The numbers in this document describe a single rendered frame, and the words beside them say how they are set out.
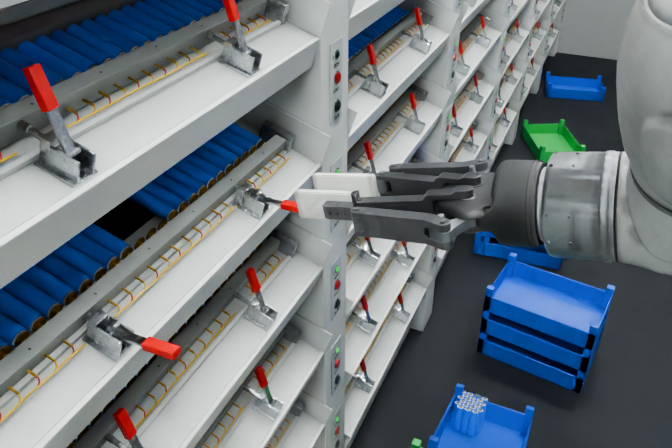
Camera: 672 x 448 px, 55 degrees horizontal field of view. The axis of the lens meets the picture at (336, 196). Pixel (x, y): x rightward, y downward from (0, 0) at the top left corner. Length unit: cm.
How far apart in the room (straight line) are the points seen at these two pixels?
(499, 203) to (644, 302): 182
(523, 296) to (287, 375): 100
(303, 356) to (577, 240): 71
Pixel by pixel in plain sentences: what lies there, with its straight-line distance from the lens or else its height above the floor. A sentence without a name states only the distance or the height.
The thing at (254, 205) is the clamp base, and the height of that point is 95.
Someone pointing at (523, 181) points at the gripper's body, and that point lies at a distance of 55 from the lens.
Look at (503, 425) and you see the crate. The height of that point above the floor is 1.
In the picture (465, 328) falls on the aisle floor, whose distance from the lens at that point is 207.
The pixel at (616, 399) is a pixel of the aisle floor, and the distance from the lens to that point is 198.
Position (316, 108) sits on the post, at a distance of 91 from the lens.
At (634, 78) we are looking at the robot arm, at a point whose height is 125.
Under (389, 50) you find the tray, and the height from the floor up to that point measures 95.
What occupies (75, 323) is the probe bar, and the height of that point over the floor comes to 96.
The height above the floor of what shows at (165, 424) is 75.
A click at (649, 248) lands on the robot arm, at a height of 110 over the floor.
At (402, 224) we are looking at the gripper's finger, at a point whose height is 107.
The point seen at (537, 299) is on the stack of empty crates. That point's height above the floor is 16.
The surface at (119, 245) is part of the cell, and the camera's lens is 73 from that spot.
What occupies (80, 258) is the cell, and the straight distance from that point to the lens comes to 71.
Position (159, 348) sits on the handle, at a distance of 62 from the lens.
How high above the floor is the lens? 137
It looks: 31 degrees down
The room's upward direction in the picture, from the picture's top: straight up
